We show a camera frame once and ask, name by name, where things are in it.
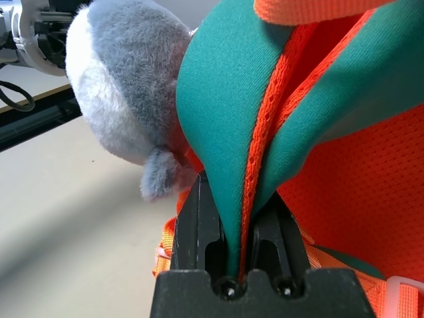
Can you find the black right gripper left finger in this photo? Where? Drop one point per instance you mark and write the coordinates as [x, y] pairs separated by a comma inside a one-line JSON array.
[[192, 232]]

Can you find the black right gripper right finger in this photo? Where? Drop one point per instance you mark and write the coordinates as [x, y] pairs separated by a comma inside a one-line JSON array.
[[285, 242]]

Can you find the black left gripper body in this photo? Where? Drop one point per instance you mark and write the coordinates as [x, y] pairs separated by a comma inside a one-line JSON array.
[[53, 39]]

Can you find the grey white plush toy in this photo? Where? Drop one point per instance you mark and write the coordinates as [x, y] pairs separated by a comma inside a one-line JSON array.
[[126, 86]]

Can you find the orange and teal backpack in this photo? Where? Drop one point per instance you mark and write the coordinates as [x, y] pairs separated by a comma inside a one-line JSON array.
[[331, 132]]

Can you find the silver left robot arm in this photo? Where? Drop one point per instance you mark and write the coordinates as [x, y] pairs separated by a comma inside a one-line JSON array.
[[6, 30]]

